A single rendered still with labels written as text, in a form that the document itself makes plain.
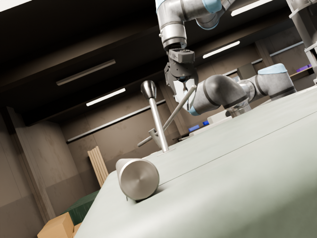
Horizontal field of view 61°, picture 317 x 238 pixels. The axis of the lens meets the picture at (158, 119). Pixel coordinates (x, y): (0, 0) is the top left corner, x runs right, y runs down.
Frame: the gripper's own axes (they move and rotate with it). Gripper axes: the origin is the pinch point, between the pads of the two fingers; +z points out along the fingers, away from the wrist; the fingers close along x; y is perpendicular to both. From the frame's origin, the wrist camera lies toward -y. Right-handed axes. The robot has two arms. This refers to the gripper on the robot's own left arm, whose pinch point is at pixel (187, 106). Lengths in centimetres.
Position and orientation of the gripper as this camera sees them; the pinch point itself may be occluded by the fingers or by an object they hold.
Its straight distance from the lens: 77.9
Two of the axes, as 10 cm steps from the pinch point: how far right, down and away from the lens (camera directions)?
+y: -1.5, 1.4, 9.8
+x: -9.8, 1.4, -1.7
